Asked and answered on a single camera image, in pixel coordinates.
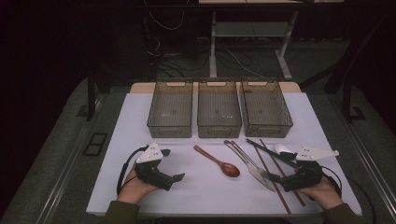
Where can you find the metal table knife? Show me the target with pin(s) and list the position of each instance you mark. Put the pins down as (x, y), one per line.
(264, 182)

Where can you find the metal floor rail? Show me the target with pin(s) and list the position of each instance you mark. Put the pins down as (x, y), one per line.
(373, 167)
(63, 180)

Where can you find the black metal stand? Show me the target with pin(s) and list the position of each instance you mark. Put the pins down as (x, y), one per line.
(346, 99)
(91, 99)

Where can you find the brown wooden spoon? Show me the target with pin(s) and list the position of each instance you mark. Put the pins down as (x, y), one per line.
(230, 170)

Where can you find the brown wooden chopstick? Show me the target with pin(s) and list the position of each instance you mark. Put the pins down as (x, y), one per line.
(275, 161)
(281, 197)

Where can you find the clear grey plastic bin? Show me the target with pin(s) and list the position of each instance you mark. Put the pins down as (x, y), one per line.
(171, 109)
(219, 109)
(264, 109)

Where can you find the white metal-frame desk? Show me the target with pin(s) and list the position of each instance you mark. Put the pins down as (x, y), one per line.
(212, 46)

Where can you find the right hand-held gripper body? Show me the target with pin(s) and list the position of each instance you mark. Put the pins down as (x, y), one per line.
(306, 177)

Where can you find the person's left hand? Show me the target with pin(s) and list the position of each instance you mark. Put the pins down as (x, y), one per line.
(134, 189)

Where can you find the person's right hand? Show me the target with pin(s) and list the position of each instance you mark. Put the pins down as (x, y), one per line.
(325, 194)

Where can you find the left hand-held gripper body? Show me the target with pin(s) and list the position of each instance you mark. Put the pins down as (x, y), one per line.
(149, 174)

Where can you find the white ceramic spoon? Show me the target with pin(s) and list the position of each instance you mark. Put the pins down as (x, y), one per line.
(279, 148)

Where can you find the black floor socket plate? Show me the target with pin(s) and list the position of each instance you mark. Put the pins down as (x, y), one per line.
(95, 144)

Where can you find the metal fork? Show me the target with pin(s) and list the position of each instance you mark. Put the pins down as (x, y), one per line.
(263, 172)

